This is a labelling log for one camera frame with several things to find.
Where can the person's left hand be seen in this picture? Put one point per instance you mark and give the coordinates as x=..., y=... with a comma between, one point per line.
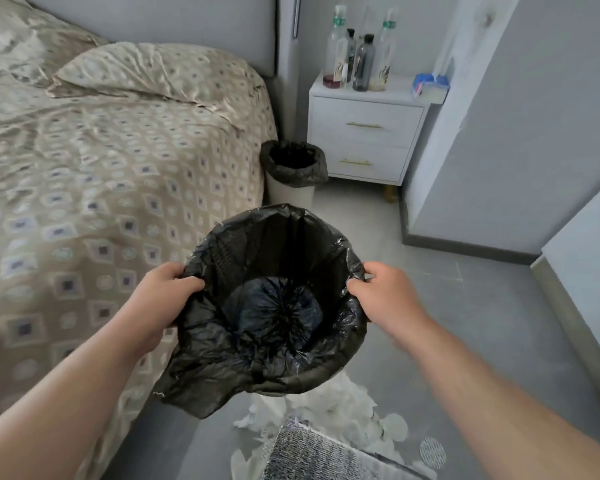
x=155, y=304

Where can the person's right hand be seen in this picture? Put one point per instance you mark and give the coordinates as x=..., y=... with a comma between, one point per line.
x=390, y=299

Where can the pile of white tissue scraps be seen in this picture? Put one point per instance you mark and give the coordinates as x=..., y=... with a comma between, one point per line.
x=340, y=399

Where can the white trash bin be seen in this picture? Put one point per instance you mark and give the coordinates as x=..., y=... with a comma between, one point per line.
x=290, y=194

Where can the silver foil bag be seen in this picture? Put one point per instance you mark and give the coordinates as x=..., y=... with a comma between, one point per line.
x=320, y=454

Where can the clear green-capped bottle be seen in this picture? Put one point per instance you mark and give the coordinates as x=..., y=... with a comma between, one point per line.
x=382, y=64

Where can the dark grey bottle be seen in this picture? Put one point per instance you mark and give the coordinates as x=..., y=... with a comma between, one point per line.
x=363, y=64

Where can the small black-capped bottle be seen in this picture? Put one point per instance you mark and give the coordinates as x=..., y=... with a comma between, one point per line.
x=350, y=49

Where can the person's right forearm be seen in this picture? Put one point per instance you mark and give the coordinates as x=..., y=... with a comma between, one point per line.
x=505, y=409

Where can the person's left forearm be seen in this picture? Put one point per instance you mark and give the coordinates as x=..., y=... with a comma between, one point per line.
x=55, y=409

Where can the white nightstand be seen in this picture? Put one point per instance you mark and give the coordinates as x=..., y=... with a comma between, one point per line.
x=380, y=112

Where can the dark grey skirting board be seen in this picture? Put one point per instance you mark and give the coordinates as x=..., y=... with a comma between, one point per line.
x=470, y=247

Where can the wooden table leg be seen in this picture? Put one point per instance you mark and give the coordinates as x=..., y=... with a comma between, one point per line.
x=390, y=193

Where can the beige patterned bedspread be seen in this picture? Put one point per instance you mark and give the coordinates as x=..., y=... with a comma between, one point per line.
x=80, y=194

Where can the grey bed base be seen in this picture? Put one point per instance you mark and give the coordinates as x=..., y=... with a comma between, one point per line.
x=155, y=444

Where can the white wardrobe beige plinth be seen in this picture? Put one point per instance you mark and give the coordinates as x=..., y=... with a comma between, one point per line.
x=590, y=274

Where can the blue white tissue pack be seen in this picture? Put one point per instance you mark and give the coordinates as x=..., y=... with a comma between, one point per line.
x=430, y=87

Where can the silver metal bar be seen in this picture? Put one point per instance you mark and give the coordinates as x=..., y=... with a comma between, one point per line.
x=296, y=14

